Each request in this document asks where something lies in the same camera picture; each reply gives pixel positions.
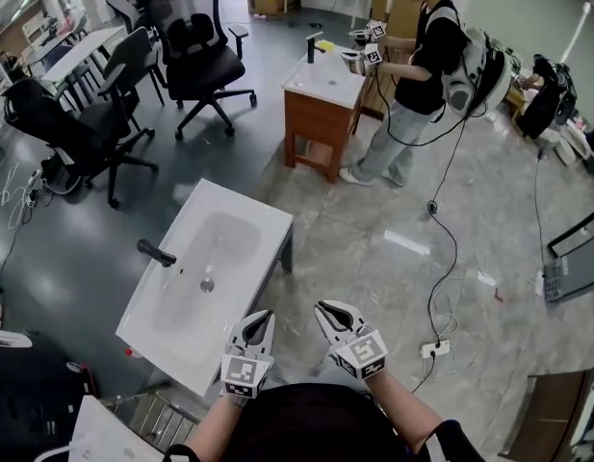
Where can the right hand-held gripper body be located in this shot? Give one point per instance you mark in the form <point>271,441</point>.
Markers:
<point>364,354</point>

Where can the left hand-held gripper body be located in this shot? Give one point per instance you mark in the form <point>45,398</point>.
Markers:
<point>241,373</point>

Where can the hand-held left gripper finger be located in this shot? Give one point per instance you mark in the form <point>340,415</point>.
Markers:
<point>239,337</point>
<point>266,342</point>

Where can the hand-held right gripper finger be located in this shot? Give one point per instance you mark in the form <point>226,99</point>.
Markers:
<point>330,337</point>
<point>356,323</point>

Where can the person's right forearm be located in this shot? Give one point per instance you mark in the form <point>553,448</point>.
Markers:
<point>407,402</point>

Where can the person's left forearm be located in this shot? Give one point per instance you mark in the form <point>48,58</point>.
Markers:
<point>214,426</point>

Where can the white oblong sink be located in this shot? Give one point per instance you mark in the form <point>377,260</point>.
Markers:
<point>181,315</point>

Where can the white square sink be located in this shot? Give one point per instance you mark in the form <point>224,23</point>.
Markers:
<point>99,436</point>

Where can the person's left hand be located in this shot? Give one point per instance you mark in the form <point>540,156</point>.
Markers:
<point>238,400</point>

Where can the white power strip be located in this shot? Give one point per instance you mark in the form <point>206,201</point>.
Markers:
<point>433,349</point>

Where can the person's black shirt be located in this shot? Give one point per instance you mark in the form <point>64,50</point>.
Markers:
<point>316,426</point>

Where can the wooden slatted stand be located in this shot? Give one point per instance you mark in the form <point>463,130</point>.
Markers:
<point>166,421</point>

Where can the small red tool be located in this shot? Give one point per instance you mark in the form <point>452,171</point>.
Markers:
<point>498,295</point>

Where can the brown wooden panel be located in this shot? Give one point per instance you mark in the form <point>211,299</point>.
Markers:
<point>551,417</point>

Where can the black equipment case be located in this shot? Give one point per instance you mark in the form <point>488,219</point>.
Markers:
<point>32,402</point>

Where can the wooden vanity cabinet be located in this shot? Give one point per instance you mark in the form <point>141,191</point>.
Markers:
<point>316,113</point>

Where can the white slab with striped end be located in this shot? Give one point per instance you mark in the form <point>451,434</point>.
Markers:
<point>580,272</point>

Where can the white counter slab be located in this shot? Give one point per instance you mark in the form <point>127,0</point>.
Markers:
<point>7,339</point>

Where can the black vanity faucet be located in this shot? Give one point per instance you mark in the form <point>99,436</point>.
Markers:
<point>311,51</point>

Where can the yellow sponge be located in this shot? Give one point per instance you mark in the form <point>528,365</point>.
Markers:
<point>326,45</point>

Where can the black office chair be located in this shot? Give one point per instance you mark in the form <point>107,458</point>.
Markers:
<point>51,118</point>

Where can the dark grey chair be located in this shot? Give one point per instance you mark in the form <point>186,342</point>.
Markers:
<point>133,51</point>

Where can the white table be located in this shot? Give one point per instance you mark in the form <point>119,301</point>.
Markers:
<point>80,51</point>

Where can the white office chair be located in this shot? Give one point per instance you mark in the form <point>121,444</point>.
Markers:
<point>121,7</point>

